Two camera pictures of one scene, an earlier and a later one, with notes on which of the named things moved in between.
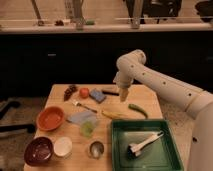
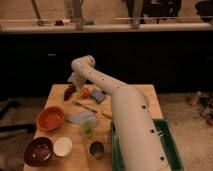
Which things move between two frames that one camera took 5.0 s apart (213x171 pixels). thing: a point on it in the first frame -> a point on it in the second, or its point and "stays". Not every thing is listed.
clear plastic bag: (81, 117) stays
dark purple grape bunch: (67, 93) stays
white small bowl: (63, 146) stays
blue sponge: (97, 95) stays
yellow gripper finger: (123, 94) -> (81, 90)
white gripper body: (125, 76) -> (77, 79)
